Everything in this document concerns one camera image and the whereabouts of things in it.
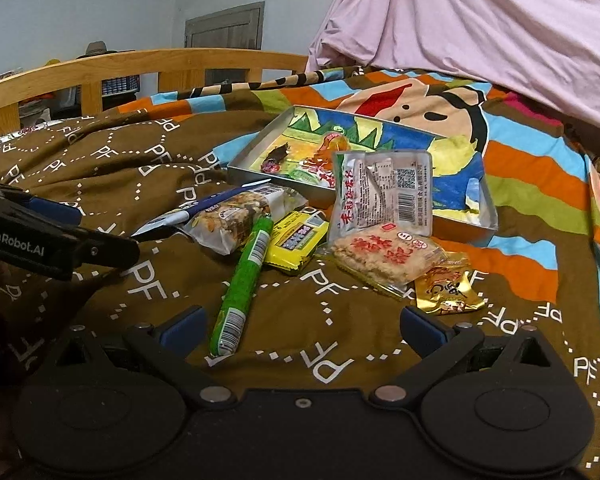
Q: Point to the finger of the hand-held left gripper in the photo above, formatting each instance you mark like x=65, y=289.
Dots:
x=55, y=211
x=110, y=252

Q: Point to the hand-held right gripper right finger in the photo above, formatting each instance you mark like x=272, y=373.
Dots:
x=421, y=326

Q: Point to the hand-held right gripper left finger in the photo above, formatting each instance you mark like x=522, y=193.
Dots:
x=184, y=324

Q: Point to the green sausage stick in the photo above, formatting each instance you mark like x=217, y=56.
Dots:
x=242, y=285

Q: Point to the blue white snack packet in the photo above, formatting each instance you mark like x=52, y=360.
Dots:
x=175, y=219

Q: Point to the rice cracker packet red print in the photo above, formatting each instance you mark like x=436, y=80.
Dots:
x=380, y=255

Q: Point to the clear nut bar packet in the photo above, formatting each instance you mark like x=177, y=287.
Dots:
x=230, y=220

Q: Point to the yellow snack bar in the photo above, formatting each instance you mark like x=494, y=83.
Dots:
x=295, y=242

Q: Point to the white clear snack packet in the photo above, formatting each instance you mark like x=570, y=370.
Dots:
x=380, y=190

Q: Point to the colourful printed metal tin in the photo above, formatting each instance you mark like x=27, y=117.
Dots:
x=430, y=180

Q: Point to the gold foil snack packet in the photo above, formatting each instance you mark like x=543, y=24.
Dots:
x=447, y=287

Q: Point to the brown printed blanket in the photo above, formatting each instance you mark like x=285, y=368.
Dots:
x=130, y=175

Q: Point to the blue patterned box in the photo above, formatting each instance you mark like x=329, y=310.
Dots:
x=120, y=85

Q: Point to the grey hat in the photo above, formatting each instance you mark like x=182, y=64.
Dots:
x=97, y=49

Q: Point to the dark dried plum packet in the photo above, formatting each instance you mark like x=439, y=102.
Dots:
x=276, y=156

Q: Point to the orange clear snack packet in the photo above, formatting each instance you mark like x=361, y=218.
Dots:
x=334, y=142

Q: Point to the wooden door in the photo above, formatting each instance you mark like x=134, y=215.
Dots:
x=225, y=27

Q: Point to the wooden bed rail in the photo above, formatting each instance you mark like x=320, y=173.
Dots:
x=130, y=62

